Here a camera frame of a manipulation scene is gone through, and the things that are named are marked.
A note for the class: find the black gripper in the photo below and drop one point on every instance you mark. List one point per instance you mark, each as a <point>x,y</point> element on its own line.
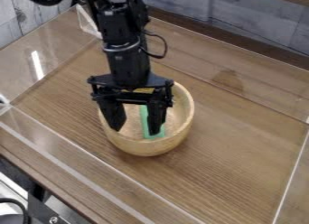
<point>131,84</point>

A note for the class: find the green rectangular block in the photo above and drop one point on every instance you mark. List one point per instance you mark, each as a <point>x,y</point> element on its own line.
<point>144,125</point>

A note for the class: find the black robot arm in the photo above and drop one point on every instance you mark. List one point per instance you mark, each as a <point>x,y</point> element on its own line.
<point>120,20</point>

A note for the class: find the round wooden bowl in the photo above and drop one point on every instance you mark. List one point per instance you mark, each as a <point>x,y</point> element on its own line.
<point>128,140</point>

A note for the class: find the clear acrylic corner bracket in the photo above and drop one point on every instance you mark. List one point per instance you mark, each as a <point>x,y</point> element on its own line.
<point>85,23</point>

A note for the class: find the black metal table frame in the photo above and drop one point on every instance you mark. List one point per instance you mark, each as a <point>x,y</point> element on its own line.
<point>44,203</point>

